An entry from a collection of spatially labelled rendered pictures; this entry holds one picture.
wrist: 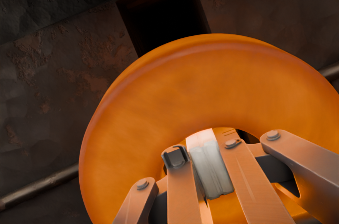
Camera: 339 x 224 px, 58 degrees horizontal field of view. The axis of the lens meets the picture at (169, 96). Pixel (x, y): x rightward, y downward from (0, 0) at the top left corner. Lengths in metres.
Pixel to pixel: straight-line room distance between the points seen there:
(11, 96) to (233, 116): 0.19
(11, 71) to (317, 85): 0.22
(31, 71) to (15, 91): 0.02
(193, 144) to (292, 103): 0.05
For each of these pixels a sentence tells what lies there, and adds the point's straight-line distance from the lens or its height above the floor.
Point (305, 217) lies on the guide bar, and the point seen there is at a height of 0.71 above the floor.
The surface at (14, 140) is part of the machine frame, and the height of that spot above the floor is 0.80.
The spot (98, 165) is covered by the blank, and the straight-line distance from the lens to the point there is 0.17.
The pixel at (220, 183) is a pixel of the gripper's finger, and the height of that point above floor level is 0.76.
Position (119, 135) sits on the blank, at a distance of 0.16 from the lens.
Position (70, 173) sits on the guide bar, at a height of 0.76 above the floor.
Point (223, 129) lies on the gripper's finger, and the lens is 0.18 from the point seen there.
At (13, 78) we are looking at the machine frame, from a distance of 0.28.
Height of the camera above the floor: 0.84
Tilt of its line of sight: 13 degrees down
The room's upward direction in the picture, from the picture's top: 22 degrees counter-clockwise
